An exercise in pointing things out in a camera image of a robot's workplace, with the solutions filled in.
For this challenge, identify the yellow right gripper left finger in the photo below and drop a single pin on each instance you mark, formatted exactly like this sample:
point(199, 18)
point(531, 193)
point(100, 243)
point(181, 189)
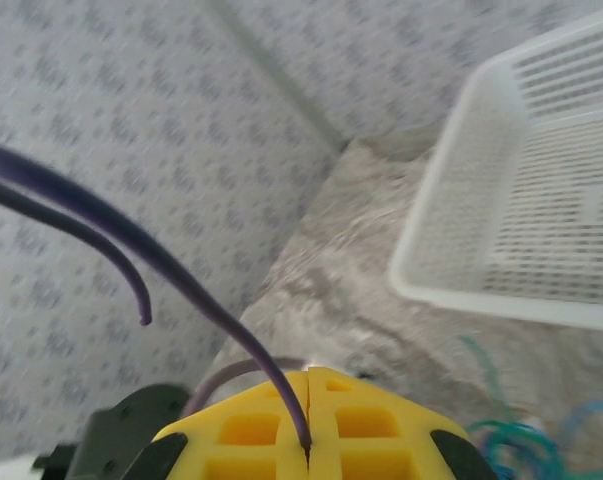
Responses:
point(246, 430)

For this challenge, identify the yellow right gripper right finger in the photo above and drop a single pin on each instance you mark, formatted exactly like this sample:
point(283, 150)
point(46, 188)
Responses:
point(366, 425)

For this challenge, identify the white plastic basket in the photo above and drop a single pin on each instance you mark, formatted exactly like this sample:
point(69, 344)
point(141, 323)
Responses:
point(531, 307)

